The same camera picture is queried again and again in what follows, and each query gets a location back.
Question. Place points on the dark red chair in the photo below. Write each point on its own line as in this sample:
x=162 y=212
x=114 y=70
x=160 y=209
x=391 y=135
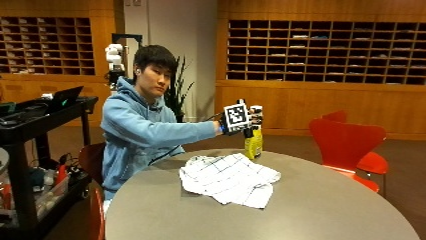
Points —
x=91 y=160

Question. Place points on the the person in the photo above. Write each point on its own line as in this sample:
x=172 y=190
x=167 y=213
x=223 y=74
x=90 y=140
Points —
x=134 y=130

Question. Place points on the white checked cloth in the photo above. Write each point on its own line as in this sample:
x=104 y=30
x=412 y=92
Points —
x=228 y=178

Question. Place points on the white cube with black markers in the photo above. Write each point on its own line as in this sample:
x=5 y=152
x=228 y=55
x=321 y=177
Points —
x=236 y=116

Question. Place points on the green potted plant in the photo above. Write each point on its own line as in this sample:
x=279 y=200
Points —
x=178 y=96

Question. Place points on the black laptop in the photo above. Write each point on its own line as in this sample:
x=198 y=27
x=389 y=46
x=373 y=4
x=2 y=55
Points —
x=66 y=98

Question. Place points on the black utility cart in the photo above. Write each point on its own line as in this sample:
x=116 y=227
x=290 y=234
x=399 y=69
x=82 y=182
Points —
x=21 y=133

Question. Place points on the red tool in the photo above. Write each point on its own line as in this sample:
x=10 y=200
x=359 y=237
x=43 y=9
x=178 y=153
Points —
x=61 y=173

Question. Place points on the wide wooden mail slot shelf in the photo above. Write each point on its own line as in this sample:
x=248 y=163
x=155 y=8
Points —
x=327 y=51

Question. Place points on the black metal frame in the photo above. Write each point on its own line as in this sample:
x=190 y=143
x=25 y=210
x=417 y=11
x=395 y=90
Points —
x=128 y=37

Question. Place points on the clear plastic bin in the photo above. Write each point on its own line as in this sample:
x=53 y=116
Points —
x=51 y=196

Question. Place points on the yellow spray bottle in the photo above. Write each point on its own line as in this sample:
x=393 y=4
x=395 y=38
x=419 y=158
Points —
x=254 y=145

